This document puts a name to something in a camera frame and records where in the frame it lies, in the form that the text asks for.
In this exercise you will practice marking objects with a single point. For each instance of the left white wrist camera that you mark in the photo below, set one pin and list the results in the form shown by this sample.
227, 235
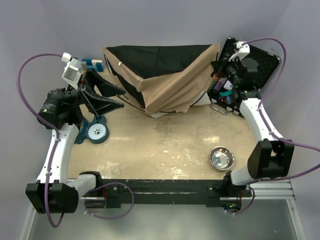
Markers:
72, 70

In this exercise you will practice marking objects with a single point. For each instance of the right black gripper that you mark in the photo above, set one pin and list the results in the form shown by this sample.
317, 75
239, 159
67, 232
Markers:
219, 66

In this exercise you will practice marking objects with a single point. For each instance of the white pillow cushion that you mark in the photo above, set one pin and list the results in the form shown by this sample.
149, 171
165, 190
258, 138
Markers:
181, 109

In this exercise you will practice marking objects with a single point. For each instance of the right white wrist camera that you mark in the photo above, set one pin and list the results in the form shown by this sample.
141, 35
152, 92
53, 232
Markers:
242, 49

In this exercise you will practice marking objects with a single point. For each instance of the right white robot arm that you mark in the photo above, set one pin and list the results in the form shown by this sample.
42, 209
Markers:
271, 158

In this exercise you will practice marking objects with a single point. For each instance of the black poker chip case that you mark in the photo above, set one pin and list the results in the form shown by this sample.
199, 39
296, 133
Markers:
237, 80

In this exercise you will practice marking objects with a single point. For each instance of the teal pet bowl holder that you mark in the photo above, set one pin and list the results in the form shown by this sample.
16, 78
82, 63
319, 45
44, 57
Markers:
95, 131

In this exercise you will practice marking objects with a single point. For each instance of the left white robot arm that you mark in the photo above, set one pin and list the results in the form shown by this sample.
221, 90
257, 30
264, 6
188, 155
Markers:
51, 192

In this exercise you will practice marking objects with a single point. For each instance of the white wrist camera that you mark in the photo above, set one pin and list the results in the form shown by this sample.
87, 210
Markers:
242, 49
72, 70

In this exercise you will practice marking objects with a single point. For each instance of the teal ribbon tag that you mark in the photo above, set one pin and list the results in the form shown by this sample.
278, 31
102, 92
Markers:
224, 94

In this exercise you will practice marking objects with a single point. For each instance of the steel pet bowl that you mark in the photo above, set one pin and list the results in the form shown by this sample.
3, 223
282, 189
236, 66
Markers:
221, 158

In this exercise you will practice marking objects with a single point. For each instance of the tan black pet tent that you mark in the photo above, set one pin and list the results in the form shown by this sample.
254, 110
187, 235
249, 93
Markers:
160, 78

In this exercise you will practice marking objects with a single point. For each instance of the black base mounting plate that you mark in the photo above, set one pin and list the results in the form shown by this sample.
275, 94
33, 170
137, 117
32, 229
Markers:
207, 192

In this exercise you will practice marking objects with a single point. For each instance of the white card deck box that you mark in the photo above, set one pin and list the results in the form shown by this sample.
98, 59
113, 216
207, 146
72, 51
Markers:
228, 85

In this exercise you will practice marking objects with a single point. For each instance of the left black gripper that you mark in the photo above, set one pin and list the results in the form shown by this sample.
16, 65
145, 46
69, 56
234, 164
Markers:
98, 105

